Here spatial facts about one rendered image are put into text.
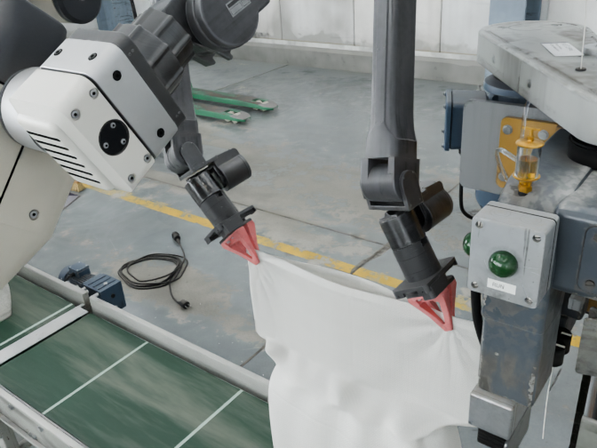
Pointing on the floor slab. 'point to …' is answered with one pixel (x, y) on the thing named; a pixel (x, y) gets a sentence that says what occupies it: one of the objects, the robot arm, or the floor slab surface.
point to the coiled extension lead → (160, 276)
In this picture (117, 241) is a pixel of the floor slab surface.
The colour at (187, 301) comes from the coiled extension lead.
